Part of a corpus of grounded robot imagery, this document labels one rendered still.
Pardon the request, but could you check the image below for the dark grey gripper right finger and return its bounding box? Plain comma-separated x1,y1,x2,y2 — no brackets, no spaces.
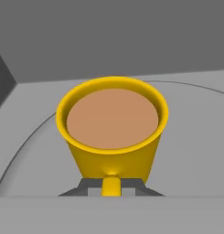
120,177,165,197

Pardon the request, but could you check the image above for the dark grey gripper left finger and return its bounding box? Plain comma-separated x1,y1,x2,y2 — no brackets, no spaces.
57,177,104,197

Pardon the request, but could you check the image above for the yellow cup of tea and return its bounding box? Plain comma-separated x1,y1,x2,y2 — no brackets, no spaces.
55,76,170,197

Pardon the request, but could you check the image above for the grey round turntable plate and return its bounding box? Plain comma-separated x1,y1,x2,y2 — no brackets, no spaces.
0,80,224,197

